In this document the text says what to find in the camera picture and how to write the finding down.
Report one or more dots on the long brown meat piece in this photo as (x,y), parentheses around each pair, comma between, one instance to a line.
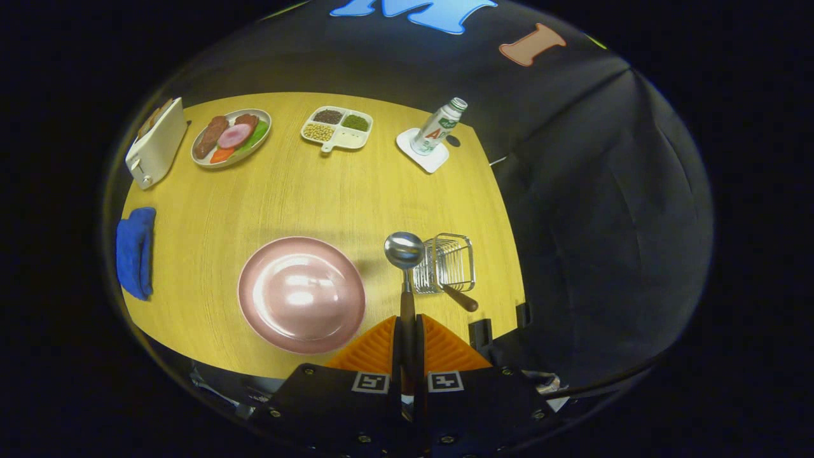
(210,137)

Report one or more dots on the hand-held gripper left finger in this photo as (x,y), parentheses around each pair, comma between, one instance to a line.
(337,407)

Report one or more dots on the black table clamp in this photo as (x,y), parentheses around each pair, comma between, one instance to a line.
(480,334)
(523,315)

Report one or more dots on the pile of dark beans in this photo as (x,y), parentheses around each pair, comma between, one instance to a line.
(328,116)

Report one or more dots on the pink round plate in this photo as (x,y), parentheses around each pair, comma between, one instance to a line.
(299,299)

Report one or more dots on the pink ham slice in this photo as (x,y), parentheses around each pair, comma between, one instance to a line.
(234,135)

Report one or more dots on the toast slice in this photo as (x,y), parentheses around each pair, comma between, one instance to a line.
(149,121)
(164,108)

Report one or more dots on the white square coaster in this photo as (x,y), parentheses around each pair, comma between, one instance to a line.
(432,162)

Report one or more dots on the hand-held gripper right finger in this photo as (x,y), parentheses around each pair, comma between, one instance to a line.
(474,407)

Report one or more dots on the white plastic bottle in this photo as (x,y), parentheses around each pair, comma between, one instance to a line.
(435,130)

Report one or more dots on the orange carrot slice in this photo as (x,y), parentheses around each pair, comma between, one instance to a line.
(222,155)

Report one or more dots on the grey food plate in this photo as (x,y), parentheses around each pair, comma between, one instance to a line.
(257,143)

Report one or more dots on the pile of yellow beans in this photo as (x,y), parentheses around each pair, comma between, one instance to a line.
(318,131)

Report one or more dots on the green lettuce leaf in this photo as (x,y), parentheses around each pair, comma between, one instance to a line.
(257,133)

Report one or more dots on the white divided dish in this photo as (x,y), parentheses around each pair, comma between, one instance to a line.
(346,140)

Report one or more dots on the blue folded cloth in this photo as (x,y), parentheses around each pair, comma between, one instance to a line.
(135,254)

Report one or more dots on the pile of green beans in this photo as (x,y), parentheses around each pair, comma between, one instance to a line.
(356,123)

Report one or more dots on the small brown meat piece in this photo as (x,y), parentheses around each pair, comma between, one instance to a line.
(247,120)

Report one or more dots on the white toaster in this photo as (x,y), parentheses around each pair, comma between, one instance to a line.
(159,149)

